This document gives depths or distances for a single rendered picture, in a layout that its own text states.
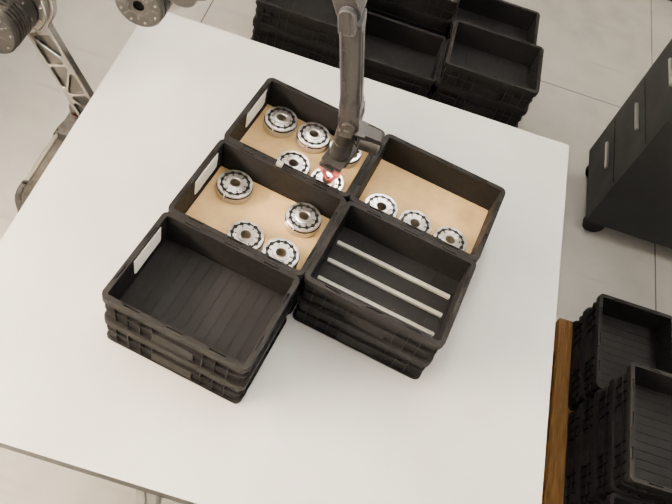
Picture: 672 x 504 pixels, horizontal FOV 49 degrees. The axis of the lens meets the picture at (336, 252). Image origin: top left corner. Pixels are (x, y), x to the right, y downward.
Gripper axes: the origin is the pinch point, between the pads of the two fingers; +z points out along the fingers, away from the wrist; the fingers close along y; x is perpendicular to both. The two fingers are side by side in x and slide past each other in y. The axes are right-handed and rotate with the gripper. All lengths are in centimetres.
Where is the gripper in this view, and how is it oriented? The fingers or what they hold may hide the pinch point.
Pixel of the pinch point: (332, 173)
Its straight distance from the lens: 216.7
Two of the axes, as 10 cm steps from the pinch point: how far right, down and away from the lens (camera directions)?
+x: -8.5, -5.1, 1.1
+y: 4.8, -6.8, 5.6
